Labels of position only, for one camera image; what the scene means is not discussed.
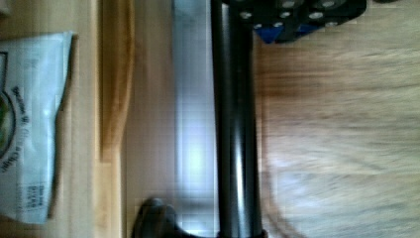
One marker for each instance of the snack bag in drawer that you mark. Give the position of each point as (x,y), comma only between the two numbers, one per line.
(33,80)

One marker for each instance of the black gripper finger with screws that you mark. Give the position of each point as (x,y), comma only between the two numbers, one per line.
(285,21)

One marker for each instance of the wooden cutting board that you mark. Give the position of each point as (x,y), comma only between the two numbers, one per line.
(338,120)

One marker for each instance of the wooden drawer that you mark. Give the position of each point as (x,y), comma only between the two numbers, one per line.
(137,120)

